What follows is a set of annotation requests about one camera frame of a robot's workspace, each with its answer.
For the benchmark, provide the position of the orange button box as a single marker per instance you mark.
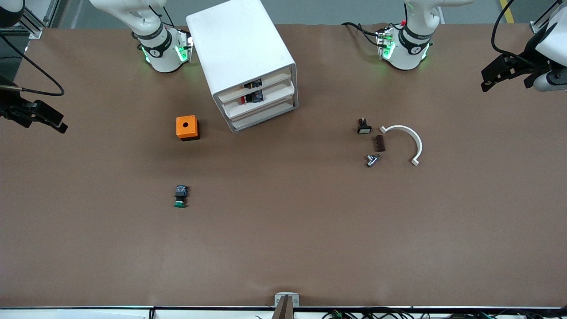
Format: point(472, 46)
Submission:
point(186, 126)

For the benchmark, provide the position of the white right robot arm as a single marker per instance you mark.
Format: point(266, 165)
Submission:
point(161, 53)

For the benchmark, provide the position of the black white push button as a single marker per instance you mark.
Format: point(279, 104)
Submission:
point(364, 129)

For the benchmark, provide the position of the brown plastic block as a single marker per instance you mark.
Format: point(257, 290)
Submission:
point(379, 144)

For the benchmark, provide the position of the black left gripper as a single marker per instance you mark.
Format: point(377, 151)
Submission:
point(530, 60)

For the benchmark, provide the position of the aluminium frame profile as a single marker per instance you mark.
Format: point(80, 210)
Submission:
point(538, 26)
point(33, 24)

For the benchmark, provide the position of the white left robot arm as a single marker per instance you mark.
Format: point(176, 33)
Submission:
point(409, 48)

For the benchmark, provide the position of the white drawer with black part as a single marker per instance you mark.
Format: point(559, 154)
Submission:
point(277, 79)

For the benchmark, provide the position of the large white drawer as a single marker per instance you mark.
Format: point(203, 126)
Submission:
point(266, 116)

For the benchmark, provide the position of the white drawer cabinet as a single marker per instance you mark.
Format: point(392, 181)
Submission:
point(234, 40)

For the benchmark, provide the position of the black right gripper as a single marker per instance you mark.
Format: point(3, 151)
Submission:
point(9, 105)

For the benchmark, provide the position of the silver metal part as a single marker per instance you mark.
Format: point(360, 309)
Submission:
point(372, 160)

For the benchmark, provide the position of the brown camera post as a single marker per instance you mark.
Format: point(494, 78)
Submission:
point(283, 310)

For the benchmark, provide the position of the white curved bracket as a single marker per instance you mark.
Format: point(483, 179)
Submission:
point(418, 144)

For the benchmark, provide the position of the black yellow electrical part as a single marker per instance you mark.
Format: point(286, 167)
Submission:
point(253, 83)

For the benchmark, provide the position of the red blue button part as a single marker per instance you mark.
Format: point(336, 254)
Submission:
point(250, 97)

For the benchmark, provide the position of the white drawer with red button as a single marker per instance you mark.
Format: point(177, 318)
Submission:
point(274, 95)

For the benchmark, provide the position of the green push button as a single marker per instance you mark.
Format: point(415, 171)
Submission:
point(180, 192)

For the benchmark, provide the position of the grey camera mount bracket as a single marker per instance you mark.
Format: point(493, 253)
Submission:
point(295, 301)

